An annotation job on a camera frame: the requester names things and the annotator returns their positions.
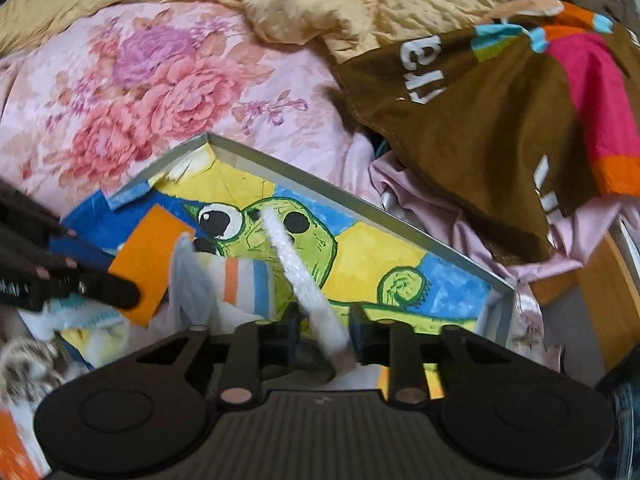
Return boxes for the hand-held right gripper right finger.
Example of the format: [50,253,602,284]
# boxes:
[348,305,506,406]

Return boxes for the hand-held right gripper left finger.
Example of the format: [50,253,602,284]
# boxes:
[132,305,303,407]

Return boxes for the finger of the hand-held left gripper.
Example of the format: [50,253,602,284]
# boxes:
[0,237,141,312]
[0,180,115,271]

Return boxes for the orange felt cloth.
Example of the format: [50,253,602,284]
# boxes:
[107,205,197,328]

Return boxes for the striped towel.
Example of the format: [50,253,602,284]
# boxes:
[170,232,281,341]

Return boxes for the grey tray with cartoon painting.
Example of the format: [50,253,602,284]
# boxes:
[52,132,516,401]

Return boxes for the blue cloth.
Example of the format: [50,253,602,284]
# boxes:
[50,182,201,261]

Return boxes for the brown white patterned cloth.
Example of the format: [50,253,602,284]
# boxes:
[0,337,63,406]

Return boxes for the pink satin cloth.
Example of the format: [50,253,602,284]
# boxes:
[370,152,640,376]

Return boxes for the pink floral bedsheet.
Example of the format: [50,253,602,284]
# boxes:
[0,2,381,241]

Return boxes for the brown multicoloured striped cloth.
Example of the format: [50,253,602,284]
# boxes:
[332,0,640,263]

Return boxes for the blue jeans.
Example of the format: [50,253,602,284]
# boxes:
[595,375,640,480]

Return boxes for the yellow blanket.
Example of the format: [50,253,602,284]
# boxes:
[0,0,538,63]

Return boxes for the wooden bed frame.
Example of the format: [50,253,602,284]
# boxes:
[530,230,640,376]

